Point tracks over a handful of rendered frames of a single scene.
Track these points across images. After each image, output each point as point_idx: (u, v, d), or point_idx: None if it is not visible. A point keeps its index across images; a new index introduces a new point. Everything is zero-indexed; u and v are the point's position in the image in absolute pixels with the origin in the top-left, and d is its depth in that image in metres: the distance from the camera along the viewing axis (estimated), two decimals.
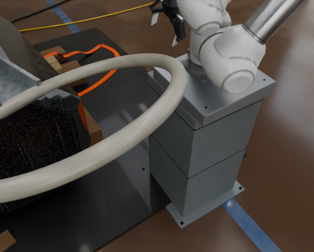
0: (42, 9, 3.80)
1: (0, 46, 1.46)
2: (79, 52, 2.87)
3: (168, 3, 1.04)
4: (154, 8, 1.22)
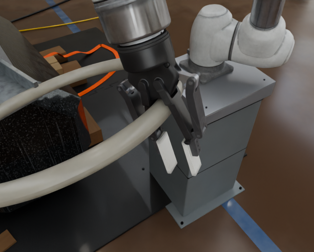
0: (42, 9, 3.80)
1: (0, 46, 1.46)
2: (79, 52, 2.87)
3: None
4: (195, 138, 0.44)
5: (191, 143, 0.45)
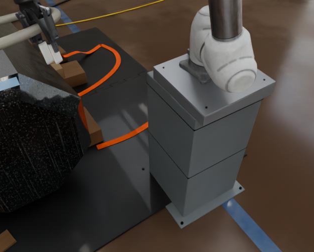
0: None
1: None
2: (79, 52, 2.87)
3: None
4: (53, 41, 0.92)
5: (52, 45, 0.93)
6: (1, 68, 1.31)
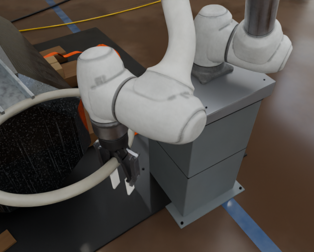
0: (42, 9, 3.80)
1: (0, 46, 1.46)
2: (79, 52, 2.87)
3: None
4: (132, 179, 0.81)
5: (130, 180, 0.82)
6: None
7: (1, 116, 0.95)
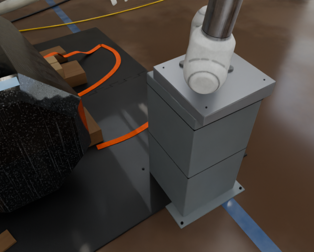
0: (42, 9, 3.80)
1: (0, 46, 1.46)
2: (79, 52, 2.87)
3: None
4: None
5: None
6: (1, 68, 1.31)
7: (8, 0, 1.16)
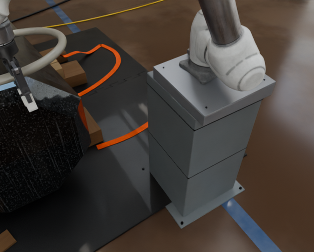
0: (42, 9, 3.80)
1: None
2: (79, 52, 2.87)
3: None
4: (24, 95, 0.93)
5: (25, 96, 0.94)
6: (1, 68, 1.31)
7: None
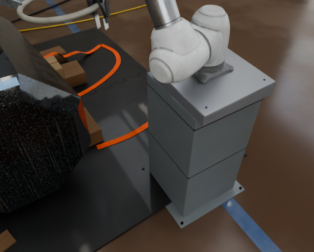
0: (42, 9, 3.80)
1: (0, 46, 1.46)
2: (79, 52, 2.87)
3: None
4: (106, 17, 1.55)
5: (105, 18, 1.56)
6: (1, 68, 1.31)
7: (21, 6, 1.59)
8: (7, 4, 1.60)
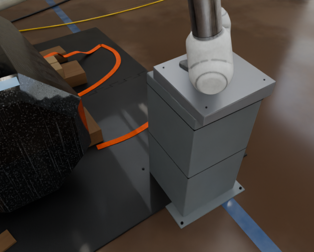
0: (42, 9, 3.80)
1: (0, 46, 1.46)
2: (79, 52, 2.87)
3: None
4: None
5: None
6: (1, 68, 1.31)
7: None
8: None
